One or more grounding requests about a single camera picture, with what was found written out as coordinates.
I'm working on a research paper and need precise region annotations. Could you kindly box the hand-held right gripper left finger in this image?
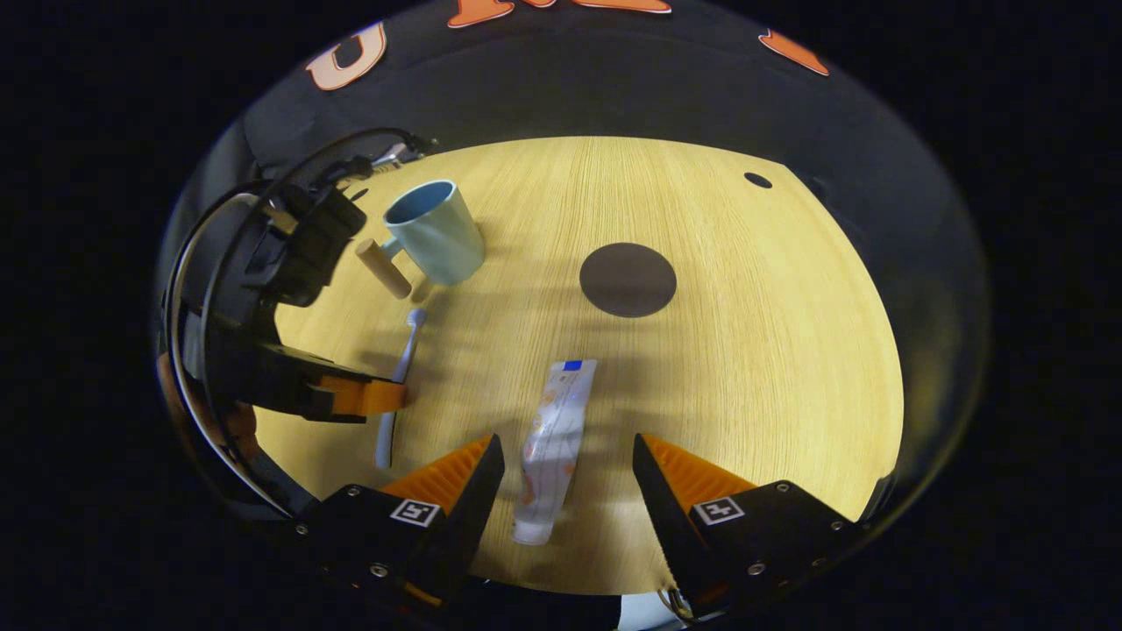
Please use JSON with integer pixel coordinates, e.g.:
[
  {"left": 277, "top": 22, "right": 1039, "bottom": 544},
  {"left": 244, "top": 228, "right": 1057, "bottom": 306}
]
[{"left": 294, "top": 433, "right": 507, "bottom": 610}]

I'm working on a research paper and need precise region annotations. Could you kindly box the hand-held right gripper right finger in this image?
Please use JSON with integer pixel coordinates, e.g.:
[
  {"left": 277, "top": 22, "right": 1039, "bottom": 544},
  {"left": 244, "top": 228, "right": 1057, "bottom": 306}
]
[{"left": 632, "top": 432, "right": 869, "bottom": 620}]

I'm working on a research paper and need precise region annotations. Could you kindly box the pale blue toothbrush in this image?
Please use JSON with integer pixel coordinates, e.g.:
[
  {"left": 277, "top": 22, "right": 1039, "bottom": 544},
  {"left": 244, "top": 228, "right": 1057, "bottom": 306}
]
[{"left": 375, "top": 307, "right": 429, "bottom": 470}]

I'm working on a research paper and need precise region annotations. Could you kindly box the white toothpaste tube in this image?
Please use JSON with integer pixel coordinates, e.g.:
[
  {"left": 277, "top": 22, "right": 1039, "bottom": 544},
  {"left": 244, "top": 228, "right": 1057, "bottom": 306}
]
[{"left": 512, "top": 358, "right": 599, "bottom": 547}]

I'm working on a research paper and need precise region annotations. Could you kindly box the blue cup with wooden handle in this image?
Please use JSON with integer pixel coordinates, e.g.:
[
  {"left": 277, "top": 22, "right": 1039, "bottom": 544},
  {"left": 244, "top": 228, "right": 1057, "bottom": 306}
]
[{"left": 355, "top": 180, "right": 486, "bottom": 301}]

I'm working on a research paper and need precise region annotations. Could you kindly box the dark round coaster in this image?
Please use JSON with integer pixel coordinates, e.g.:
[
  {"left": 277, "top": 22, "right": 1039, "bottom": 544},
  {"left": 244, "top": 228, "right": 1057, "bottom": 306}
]
[{"left": 579, "top": 242, "right": 678, "bottom": 319}]

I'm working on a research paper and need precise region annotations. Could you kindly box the black cable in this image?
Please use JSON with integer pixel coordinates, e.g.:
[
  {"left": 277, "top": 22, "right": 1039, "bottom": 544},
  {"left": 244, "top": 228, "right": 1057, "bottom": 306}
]
[{"left": 162, "top": 127, "right": 439, "bottom": 518}]

